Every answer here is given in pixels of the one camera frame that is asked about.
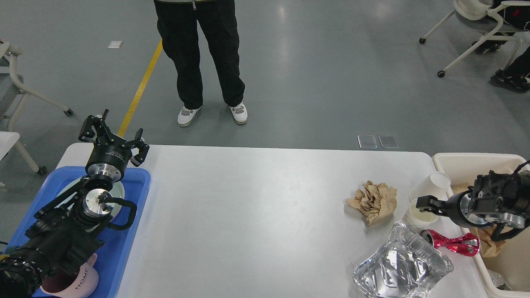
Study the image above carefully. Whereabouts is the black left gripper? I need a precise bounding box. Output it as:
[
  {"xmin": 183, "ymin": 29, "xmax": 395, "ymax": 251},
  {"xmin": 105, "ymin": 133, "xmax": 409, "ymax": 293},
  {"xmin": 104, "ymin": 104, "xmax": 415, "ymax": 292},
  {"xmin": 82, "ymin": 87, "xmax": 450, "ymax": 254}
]
[{"xmin": 78, "ymin": 109, "xmax": 150, "ymax": 182}]

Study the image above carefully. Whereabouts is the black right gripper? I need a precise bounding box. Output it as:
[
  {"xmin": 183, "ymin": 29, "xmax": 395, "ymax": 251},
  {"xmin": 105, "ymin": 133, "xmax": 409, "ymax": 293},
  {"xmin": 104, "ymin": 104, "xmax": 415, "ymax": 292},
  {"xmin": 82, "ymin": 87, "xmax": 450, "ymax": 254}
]
[{"xmin": 416, "ymin": 192, "xmax": 483, "ymax": 228}]

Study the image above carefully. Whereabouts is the white paper cup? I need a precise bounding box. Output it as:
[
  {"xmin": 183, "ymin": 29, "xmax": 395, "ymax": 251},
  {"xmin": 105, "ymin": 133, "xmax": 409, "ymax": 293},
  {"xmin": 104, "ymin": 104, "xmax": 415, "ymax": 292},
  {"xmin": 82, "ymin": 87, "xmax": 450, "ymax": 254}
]
[
  {"xmin": 403, "ymin": 199, "xmax": 439, "ymax": 232},
  {"xmin": 410, "ymin": 171, "xmax": 451, "ymax": 201}
]

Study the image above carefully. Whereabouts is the brown paper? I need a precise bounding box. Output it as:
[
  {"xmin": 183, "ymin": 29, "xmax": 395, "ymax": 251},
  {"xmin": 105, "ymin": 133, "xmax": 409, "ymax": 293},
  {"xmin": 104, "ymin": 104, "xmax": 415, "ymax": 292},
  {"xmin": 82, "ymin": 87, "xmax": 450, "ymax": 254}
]
[{"xmin": 346, "ymin": 180, "xmax": 398, "ymax": 226}]

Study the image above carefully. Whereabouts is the light green plate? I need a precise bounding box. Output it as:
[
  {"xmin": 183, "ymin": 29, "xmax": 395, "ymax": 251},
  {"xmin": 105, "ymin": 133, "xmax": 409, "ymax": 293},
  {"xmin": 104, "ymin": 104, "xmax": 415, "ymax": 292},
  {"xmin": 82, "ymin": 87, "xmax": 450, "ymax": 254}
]
[{"xmin": 58, "ymin": 178, "xmax": 125, "ymax": 218}]

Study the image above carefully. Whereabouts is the crushed red soda can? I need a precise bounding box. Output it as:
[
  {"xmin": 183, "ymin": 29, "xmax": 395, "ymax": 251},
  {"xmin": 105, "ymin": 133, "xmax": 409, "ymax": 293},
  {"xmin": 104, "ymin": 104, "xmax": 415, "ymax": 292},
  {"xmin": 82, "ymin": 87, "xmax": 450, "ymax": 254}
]
[{"xmin": 420, "ymin": 229, "xmax": 479, "ymax": 257}]

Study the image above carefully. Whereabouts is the aluminium foil tray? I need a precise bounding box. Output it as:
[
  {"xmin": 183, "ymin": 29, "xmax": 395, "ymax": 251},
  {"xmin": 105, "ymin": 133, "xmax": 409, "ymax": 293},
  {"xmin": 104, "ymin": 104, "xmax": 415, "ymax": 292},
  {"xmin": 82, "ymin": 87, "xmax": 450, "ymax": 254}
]
[{"xmin": 353, "ymin": 221, "xmax": 454, "ymax": 298}]

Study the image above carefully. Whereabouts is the brown paper bag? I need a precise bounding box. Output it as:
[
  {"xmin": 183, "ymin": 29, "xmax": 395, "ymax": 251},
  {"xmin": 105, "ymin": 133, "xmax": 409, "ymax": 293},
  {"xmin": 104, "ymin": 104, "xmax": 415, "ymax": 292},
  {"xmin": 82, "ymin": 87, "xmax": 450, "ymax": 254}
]
[{"xmin": 451, "ymin": 183, "xmax": 508, "ymax": 259}]

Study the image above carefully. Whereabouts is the pink mug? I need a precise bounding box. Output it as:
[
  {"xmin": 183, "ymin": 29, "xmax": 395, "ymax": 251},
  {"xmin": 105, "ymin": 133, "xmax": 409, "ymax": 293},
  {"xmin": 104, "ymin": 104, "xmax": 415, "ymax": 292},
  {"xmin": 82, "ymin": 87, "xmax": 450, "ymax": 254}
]
[{"xmin": 40, "ymin": 253, "xmax": 99, "ymax": 298}]

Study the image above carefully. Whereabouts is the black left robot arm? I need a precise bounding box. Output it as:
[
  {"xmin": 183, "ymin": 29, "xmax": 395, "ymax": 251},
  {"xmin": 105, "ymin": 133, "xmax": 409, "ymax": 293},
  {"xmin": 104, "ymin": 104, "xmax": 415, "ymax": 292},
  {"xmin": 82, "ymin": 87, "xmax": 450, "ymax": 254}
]
[{"xmin": 1, "ymin": 110, "xmax": 149, "ymax": 298}]

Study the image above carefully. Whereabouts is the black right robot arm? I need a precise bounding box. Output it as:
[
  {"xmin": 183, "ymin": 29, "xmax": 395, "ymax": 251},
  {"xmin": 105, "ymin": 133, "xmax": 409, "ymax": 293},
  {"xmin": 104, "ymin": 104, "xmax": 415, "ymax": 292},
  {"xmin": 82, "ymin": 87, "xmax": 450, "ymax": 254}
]
[{"xmin": 416, "ymin": 161, "xmax": 530, "ymax": 242}]

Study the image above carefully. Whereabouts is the right floor socket plate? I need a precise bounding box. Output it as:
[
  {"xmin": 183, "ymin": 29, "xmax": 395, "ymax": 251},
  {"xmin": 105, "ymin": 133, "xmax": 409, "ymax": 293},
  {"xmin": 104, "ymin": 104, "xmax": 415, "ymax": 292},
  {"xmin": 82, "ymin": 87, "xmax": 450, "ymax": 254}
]
[{"xmin": 378, "ymin": 135, "xmax": 400, "ymax": 149}]

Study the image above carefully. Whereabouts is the floor socket plate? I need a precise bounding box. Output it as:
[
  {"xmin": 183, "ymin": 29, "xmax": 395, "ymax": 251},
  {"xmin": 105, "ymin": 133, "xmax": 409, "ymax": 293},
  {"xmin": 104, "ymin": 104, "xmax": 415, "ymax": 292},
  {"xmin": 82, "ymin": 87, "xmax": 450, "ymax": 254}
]
[
  {"xmin": 357, "ymin": 135, "xmax": 378, "ymax": 149},
  {"xmin": 378, "ymin": 135, "xmax": 400, "ymax": 149}
]

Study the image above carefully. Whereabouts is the left floor socket plate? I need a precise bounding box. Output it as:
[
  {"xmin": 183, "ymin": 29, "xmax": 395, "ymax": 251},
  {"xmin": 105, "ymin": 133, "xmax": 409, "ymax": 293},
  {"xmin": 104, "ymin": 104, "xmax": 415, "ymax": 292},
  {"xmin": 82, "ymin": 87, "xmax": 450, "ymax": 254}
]
[{"xmin": 357, "ymin": 135, "xmax": 378, "ymax": 149}]

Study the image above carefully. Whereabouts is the beige plastic bin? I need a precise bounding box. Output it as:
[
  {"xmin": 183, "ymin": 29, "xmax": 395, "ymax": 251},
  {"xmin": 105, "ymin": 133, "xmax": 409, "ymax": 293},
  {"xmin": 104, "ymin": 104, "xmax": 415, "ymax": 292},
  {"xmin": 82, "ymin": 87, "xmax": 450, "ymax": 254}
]
[{"xmin": 432, "ymin": 153, "xmax": 530, "ymax": 298}]

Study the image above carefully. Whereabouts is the white chair left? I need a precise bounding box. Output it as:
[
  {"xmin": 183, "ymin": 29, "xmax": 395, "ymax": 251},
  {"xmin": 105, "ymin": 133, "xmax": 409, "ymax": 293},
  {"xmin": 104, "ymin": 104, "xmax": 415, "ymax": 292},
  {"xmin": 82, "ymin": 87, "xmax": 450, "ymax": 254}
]
[{"xmin": 0, "ymin": 38, "xmax": 74, "ymax": 175}]

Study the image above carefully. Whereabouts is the person in black trousers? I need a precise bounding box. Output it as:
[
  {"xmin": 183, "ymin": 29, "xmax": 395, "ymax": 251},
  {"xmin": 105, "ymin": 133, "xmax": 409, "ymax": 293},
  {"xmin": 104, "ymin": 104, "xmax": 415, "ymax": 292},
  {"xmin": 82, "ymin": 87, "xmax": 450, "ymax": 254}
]
[{"xmin": 153, "ymin": 0, "xmax": 249, "ymax": 127}]

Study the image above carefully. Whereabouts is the white office chair right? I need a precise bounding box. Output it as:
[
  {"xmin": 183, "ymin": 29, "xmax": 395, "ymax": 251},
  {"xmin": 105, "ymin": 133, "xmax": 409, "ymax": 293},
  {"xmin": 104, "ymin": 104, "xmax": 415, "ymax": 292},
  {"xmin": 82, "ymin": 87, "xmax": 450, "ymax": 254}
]
[{"xmin": 419, "ymin": 0, "xmax": 530, "ymax": 78}]

